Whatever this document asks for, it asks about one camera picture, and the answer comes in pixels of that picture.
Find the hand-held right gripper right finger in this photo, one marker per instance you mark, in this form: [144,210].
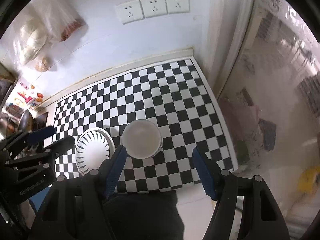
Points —
[203,175]

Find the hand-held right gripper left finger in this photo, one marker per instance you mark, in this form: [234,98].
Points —
[115,171]

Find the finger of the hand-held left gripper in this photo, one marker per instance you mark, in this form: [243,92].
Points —
[42,133]
[63,145]

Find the white plate black leaf stripes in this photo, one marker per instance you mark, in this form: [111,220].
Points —
[93,150]

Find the white bowl coloured dots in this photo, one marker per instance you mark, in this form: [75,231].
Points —
[141,140]

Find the metal wok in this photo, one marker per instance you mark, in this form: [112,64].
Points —
[25,120]

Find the blue cabinet door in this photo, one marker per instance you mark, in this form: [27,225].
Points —
[41,200]

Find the dark cloth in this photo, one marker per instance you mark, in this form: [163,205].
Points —
[145,217]

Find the black white checkered mat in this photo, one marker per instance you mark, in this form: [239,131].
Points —
[175,105]

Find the plastic bag of white food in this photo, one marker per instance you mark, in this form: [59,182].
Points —
[33,42]

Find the glass sliding door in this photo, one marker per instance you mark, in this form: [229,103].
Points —
[275,105]

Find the plastic bag of red-brown food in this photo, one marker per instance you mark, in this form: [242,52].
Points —
[72,28]

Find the colourful wall stickers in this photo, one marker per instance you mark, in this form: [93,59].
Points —
[27,97]

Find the white wall socket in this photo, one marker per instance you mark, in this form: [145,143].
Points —
[130,12]
[177,3]
[153,7]

